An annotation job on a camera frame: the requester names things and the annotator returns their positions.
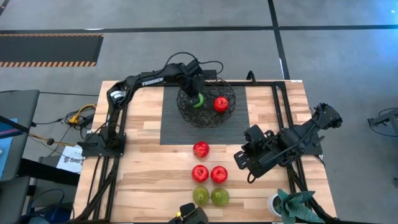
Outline black right gripper cable loop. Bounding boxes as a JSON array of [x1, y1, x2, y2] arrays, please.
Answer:
[[247, 170, 261, 184]]

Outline blue panel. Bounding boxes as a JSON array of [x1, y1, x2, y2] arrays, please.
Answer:
[[0, 118, 19, 180]]

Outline green leafy plant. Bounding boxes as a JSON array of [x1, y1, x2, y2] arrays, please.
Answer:
[[275, 188, 326, 224]]

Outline red apple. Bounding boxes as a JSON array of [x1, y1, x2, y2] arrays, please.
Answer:
[[210, 166, 229, 184], [192, 141, 211, 159], [213, 96, 230, 113], [191, 164, 210, 184]]

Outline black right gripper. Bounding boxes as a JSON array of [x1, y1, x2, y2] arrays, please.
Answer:
[[233, 124, 282, 179]]

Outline white printed paper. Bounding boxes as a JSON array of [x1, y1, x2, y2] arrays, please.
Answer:
[[55, 144, 84, 174]]

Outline black hazard-striped floor mat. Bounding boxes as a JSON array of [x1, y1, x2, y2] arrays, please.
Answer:
[[0, 33, 104, 68]]

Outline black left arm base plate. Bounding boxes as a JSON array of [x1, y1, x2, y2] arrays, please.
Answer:
[[81, 132, 127, 158]]

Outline dark grey mesh mat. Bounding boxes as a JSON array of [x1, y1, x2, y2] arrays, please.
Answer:
[[160, 85, 250, 146]]

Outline black object with yellow tag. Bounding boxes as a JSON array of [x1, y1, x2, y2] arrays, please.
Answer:
[[169, 202, 210, 224]]

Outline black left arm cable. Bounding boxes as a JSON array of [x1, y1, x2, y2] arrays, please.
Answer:
[[164, 51, 224, 75]]

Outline black curved cable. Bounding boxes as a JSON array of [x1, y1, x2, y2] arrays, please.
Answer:
[[246, 70, 258, 85]]

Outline black wire basket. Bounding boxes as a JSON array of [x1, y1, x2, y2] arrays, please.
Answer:
[[176, 77, 237, 129]]

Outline white plant pot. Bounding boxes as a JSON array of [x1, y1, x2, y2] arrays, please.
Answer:
[[266, 193, 282, 218]]

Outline green apple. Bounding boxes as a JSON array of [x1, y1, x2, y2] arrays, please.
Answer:
[[211, 187, 230, 207], [192, 185, 210, 207], [192, 92, 205, 109]]

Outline yellow cable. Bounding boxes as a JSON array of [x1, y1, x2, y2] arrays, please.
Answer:
[[67, 104, 97, 125]]

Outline grey metal stand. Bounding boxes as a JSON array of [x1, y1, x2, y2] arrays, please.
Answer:
[[367, 108, 398, 138]]

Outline black aluminium table frame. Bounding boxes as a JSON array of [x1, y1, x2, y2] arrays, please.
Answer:
[[71, 80, 340, 224]]

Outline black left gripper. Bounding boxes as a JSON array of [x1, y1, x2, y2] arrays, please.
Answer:
[[182, 73, 206, 106]]

